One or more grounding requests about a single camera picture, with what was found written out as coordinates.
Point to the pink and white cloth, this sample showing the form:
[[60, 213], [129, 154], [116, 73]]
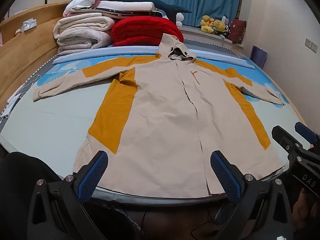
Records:
[[82, 0]]

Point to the white plush toy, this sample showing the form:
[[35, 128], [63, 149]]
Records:
[[180, 19]]

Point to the red folded blanket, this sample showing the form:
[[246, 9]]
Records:
[[140, 30]]

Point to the white folded quilt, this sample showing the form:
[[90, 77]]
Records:
[[125, 5]]

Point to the blue curtain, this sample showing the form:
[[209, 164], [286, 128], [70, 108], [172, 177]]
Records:
[[200, 0]]

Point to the cream folded blanket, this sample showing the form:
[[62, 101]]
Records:
[[80, 32]]

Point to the blue patterned bed sheet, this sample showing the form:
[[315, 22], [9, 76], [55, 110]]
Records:
[[50, 125]]

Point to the purple rolled mat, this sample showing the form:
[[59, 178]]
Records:
[[258, 56]]

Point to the person's right hand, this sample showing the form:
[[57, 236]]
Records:
[[306, 210]]

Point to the white tissue pack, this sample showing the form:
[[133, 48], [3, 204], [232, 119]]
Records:
[[29, 24]]

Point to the beige and mustard hooded jacket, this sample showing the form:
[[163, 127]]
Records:
[[162, 130]]

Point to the navy patterned quilt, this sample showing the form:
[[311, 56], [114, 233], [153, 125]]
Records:
[[120, 12]]

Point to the dark red bag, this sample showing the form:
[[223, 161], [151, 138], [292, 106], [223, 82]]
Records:
[[236, 31]]

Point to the wooden bed frame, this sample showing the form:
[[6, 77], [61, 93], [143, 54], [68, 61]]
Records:
[[25, 50]]

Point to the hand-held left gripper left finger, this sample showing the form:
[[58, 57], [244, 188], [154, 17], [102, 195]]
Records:
[[92, 177]]

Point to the grey padded mat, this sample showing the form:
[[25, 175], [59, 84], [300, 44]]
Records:
[[210, 43]]

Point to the dark teal shark plush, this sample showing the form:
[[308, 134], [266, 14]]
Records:
[[160, 5]]

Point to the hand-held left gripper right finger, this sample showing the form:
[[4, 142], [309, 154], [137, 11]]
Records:
[[225, 177]]

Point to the yellow plush toy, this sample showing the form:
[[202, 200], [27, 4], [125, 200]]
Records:
[[207, 25], [220, 26]]

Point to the white wall switch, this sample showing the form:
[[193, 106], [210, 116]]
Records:
[[311, 45]]

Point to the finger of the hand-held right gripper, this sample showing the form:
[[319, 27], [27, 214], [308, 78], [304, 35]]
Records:
[[303, 130], [282, 136]]

